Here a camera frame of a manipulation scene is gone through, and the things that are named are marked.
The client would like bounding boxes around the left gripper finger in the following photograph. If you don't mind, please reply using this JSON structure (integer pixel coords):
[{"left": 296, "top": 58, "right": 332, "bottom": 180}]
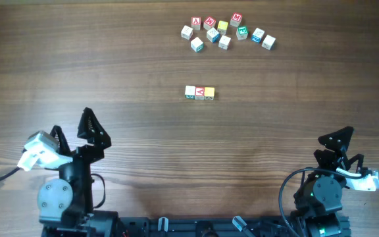
[
  {"left": 49, "top": 125, "right": 72, "bottom": 155},
  {"left": 77, "top": 107, "right": 111, "bottom": 148}
]

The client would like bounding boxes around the green number block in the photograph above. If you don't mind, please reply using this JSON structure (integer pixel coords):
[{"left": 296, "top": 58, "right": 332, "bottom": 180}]
[{"left": 185, "top": 86, "right": 195, "bottom": 99}]

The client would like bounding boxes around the red picture block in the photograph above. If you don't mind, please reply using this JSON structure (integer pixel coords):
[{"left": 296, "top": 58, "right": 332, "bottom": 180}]
[{"left": 195, "top": 87, "right": 205, "bottom": 100}]

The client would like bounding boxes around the yellow block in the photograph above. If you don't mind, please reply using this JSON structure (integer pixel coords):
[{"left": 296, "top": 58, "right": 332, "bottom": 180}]
[
  {"left": 204, "top": 87, "right": 215, "bottom": 100},
  {"left": 217, "top": 20, "right": 228, "bottom": 35}
]

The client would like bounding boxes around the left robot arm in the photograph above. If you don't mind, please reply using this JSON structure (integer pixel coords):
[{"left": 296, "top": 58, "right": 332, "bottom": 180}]
[{"left": 38, "top": 107, "right": 128, "bottom": 236}]

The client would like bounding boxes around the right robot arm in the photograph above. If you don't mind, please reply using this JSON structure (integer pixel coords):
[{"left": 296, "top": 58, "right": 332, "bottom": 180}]
[{"left": 279, "top": 126, "right": 377, "bottom": 236}]

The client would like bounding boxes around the plain block far right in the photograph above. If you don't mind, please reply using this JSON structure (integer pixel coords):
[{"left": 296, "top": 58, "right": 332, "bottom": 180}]
[{"left": 262, "top": 35, "right": 276, "bottom": 50}]

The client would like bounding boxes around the blue picture block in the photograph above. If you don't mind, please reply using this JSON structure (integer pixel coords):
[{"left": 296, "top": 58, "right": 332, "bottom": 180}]
[{"left": 251, "top": 28, "right": 265, "bottom": 43}]

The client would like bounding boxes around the green sided block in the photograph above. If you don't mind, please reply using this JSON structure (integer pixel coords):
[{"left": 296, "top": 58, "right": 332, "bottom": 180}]
[{"left": 190, "top": 37, "right": 204, "bottom": 53}]

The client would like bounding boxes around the plain block far left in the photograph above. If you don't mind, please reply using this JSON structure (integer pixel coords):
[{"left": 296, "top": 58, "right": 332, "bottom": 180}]
[{"left": 181, "top": 25, "right": 193, "bottom": 40}]

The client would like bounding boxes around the green letter block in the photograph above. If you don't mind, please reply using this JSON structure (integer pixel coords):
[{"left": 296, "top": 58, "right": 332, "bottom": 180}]
[{"left": 236, "top": 26, "right": 249, "bottom": 40}]

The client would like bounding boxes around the plain block with red side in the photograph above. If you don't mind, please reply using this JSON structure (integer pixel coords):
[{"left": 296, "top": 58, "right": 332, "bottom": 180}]
[{"left": 218, "top": 35, "right": 231, "bottom": 50}]

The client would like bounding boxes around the red A block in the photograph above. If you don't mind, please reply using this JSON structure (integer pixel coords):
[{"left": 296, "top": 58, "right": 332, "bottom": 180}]
[{"left": 191, "top": 16, "right": 201, "bottom": 30}]

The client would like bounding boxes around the blue sided block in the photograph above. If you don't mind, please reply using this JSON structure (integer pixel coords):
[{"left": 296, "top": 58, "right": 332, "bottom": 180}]
[{"left": 207, "top": 28, "right": 220, "bottom": 43}]

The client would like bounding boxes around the red W block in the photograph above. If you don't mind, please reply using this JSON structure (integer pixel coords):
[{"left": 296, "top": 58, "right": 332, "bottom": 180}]
[{"left": 203, "top": 16, "right": 216, "bottom": 30}]

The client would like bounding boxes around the red M block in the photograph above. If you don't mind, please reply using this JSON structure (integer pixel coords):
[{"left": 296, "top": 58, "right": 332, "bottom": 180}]
[{"left": 230, "top": 13, "right": 243, "bottom": 28}]

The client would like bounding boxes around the yellow top block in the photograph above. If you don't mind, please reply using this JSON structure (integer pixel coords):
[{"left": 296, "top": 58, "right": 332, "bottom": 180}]
[{"left": 217, "top": 20, "right": 228, "bottom": 35}]

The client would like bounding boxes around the black mounting rail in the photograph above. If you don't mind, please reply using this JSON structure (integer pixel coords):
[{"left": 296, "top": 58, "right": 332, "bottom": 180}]
[{"left": 41, "top": 215, "right": 352, "bottom": 237}]

